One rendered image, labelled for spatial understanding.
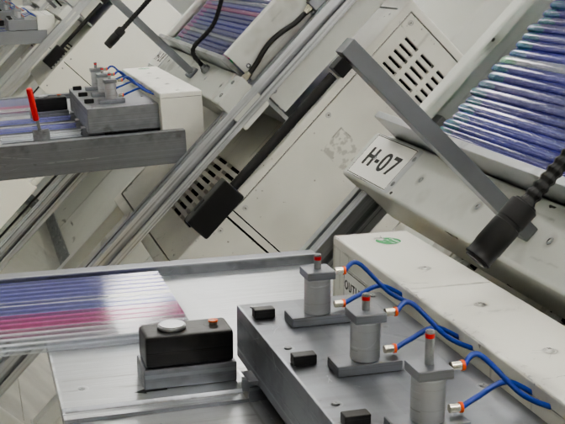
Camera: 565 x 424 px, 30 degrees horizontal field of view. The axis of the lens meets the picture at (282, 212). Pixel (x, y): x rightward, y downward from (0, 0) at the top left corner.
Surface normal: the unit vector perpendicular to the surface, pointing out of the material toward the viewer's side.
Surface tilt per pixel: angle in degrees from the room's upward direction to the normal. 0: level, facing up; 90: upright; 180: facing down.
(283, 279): 44
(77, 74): 90
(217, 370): 90
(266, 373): 134
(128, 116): 90
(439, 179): 90
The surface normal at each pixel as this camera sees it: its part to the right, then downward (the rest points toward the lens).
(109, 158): 0.29, 0.22
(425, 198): -0.69, -0.63
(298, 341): 0.00, -0.97
